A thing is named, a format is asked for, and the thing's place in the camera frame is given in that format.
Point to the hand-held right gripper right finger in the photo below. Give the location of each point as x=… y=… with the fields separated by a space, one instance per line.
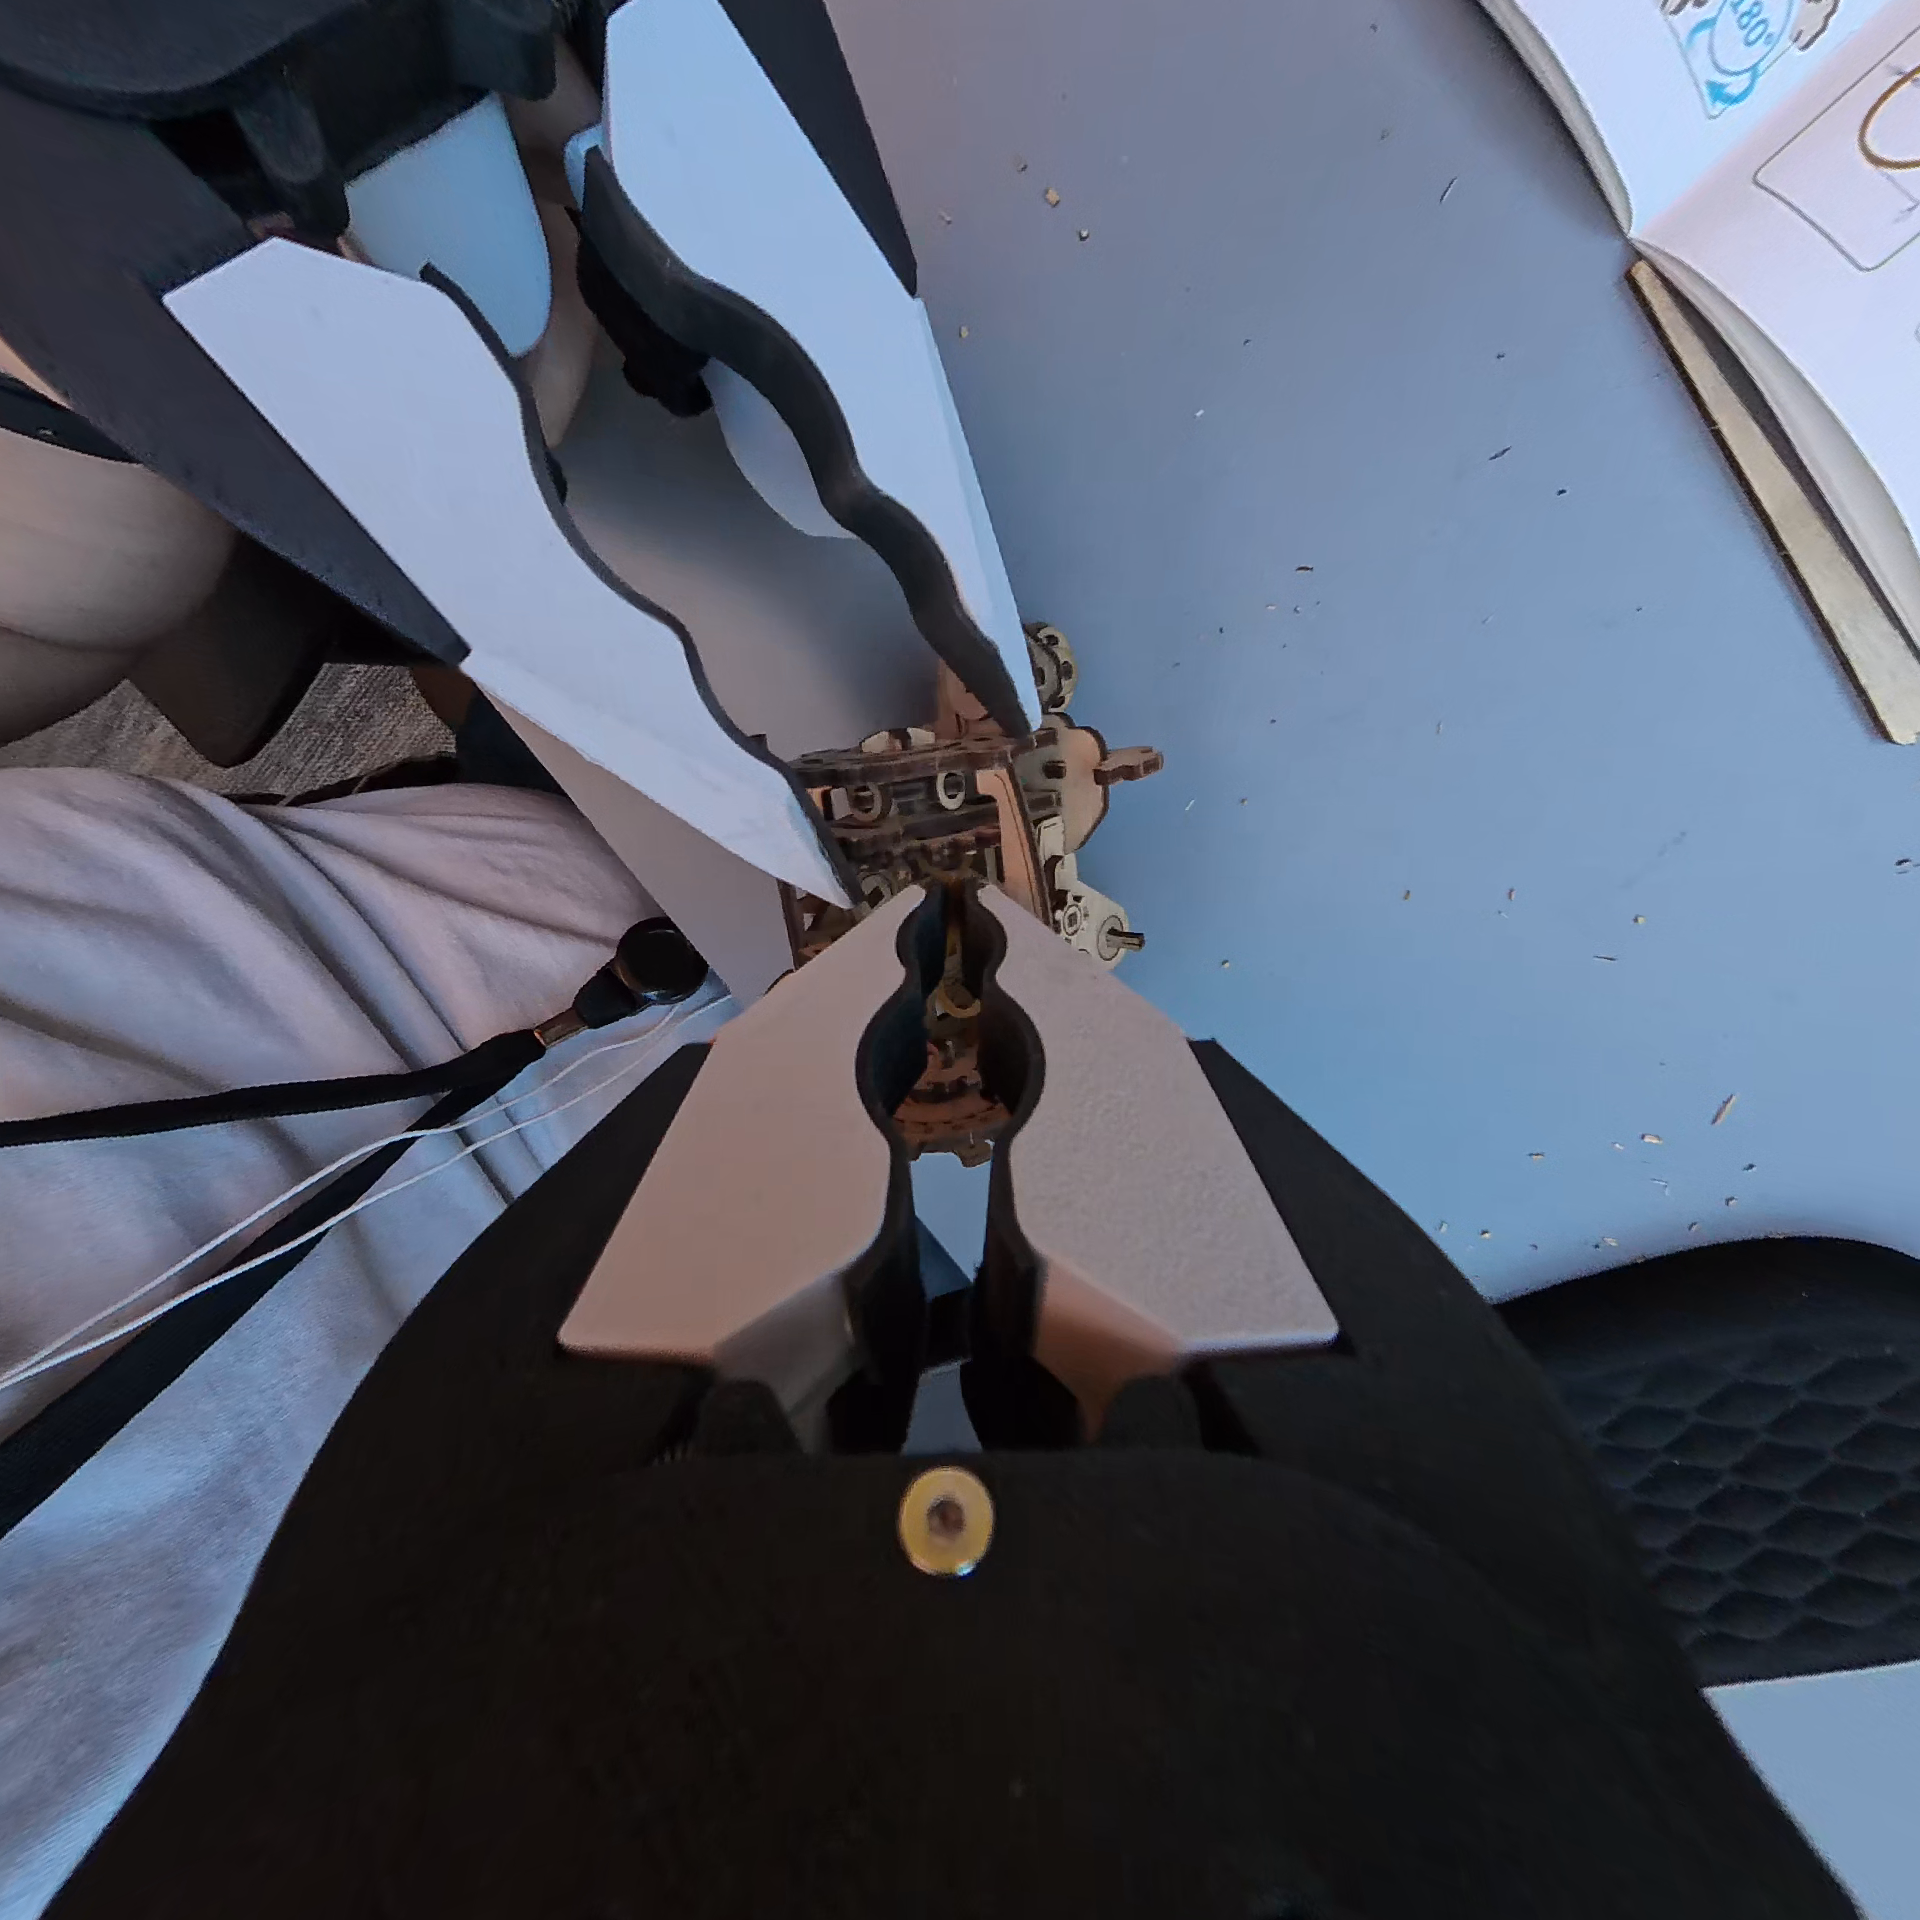
x=1140 y=1186

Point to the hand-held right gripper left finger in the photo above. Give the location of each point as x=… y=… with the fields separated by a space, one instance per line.
x=750 y=1169

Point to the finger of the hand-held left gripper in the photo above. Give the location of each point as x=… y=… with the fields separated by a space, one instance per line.
x=812 y=227
x=451 y=493

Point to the wooden mechanical puzzle model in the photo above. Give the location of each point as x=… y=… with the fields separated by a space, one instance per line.
x=959 y=809

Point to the person's left forearm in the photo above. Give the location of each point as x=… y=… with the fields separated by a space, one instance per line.
x=87 y=572

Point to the grey desk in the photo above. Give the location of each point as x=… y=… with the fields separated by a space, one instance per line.
x=1350 y=602

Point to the person's left hand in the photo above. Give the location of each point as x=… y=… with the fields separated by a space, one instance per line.
x=558 y=328

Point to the black badge reel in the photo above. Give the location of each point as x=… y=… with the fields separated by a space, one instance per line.
x=654 y=961

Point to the black wrist rest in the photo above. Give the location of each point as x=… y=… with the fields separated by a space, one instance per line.
x=1768 y=1470

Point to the white instruction booklet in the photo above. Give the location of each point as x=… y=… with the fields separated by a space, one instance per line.
x=1725 y=184

